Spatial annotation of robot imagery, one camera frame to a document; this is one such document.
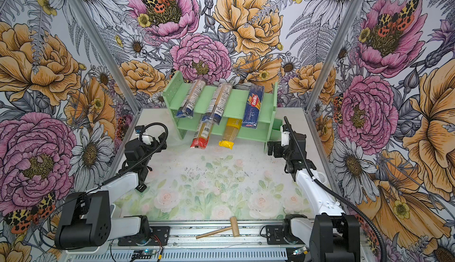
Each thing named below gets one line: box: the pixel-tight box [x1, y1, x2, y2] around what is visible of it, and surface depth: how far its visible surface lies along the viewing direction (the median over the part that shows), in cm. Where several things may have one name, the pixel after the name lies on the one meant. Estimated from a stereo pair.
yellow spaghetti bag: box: [218, 117, 242, 150], surface depth 91 cm
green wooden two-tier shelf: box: [162, 71, 284, 152], surface depth 86 cm
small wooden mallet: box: [195, 215, 240, 239], surface depth 78 cm
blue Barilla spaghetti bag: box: [241, 85, 265, 129], surface depth 81 cm
